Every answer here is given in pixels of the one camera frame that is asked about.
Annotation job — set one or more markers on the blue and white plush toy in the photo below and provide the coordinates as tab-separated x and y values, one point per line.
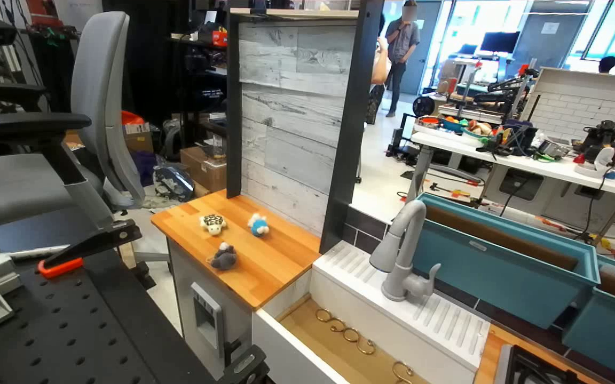
259	225

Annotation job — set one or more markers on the green spotted turtle plush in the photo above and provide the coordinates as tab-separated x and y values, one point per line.
212	223

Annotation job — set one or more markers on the grey plush toy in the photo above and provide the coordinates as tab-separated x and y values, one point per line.
225	256

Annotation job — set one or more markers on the grey kitchen faucet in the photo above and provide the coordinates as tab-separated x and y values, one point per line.
396	252

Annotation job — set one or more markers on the cardboard box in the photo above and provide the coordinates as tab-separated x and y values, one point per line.
204	170

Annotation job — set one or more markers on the grey wood backdrop panel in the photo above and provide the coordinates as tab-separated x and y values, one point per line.
297	84

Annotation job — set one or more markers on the white dish drain board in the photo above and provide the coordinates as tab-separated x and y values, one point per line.
437	341

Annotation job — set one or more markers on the standing person in grey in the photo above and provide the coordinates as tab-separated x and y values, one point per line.
401	38

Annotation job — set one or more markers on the grey office chair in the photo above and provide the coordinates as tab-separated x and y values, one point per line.
97	95

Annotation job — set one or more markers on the white cluttered work desk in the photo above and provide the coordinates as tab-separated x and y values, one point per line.
569	193

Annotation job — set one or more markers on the orange handled black clamp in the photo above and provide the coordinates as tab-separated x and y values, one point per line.
70	256

